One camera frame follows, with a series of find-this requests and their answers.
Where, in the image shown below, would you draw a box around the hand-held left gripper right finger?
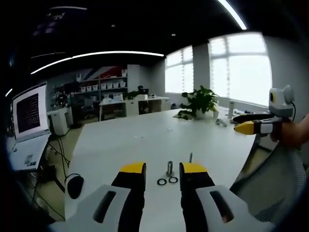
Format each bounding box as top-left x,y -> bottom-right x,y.
179,162 -> 276,232

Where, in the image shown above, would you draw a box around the black floor cables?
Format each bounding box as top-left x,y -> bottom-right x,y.
33,136 -> 71,194

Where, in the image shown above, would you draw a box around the green potted plant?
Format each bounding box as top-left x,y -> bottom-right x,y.
179,85 -> 220,120

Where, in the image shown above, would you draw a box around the long ceiling light strip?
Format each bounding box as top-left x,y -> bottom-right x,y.
30,50 -> 165,75

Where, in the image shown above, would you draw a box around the metal threaded stud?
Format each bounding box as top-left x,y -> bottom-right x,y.
166,160 -> 176,177

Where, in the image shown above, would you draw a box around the black computer mouse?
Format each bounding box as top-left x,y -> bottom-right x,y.
64,173 -> 84,200

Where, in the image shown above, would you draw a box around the white bottle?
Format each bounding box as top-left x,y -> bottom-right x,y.
228,101 -> 236,120

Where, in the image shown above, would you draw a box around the narrow bright window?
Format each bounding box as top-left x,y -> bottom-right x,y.
165,45 -> 195,94

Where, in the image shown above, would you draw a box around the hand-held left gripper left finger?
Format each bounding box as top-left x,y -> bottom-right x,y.
49,161 -> 147,232

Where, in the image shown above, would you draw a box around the storage shelf with white bins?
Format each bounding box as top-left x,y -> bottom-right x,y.
52,69 -> 128,103

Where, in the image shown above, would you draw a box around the grey mesh office chair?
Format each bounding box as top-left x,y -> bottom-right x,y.
228,134 -> 308,223

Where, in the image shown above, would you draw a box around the large bright window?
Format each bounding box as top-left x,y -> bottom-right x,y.
208,32 -> 273,107

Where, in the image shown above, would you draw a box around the person's right hand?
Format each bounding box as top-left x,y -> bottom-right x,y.
269,117 -> 309,147

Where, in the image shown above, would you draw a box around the white low cabinet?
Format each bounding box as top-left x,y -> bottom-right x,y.
46,107 -> 73,136

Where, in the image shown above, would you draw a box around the white background desk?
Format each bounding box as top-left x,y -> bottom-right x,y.
98,95 -> 170,121

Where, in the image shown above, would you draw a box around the white laptop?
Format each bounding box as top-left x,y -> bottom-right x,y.
9,81 -> 53,173

